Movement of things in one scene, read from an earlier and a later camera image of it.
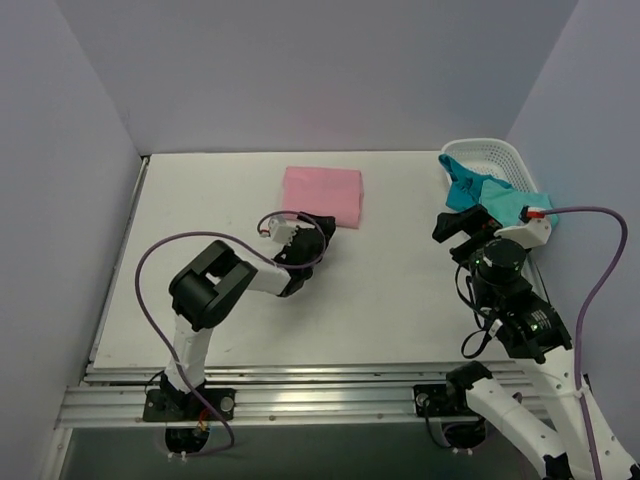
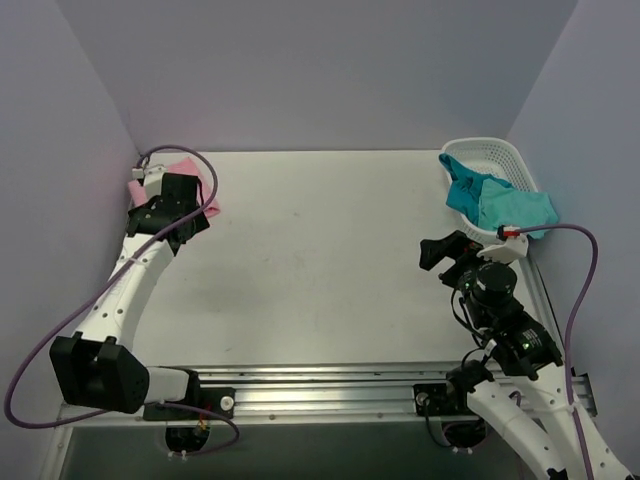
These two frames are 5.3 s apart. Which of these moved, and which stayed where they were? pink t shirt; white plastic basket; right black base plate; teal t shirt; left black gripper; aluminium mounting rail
Moved: pink t shirt; left black gripper
Stayed: aluminium mounting rail; teal t shirt; white plastic basket; right black base plate
